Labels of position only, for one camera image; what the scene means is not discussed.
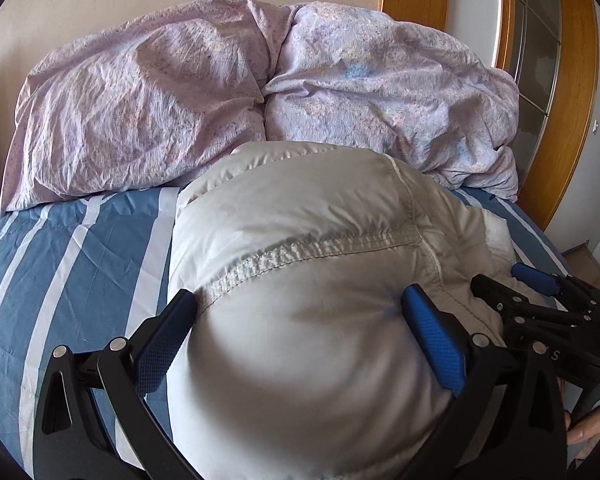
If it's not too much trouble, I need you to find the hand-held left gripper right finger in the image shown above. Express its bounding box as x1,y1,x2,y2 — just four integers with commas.
400,283,568,480

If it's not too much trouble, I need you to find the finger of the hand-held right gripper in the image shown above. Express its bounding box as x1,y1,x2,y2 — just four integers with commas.
511,262,600,307
471,273,587,327

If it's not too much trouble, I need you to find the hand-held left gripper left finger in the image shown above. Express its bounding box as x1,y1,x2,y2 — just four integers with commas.
32,287,204,480

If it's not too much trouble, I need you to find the beige puffer jacket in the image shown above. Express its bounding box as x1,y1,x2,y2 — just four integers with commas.
167,141,517,480

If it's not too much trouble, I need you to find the person's right hand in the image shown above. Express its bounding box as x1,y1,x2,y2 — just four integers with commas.
566,399,600,448

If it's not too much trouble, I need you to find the blue white striped bed sheet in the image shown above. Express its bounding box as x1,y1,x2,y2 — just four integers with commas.
0,186,572,480

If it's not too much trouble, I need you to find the sliding glass window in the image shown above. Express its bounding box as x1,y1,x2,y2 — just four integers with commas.
509,0,564,177

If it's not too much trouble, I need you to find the light purple crumpled duvet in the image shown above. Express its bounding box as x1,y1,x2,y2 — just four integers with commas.
0,0,522,214

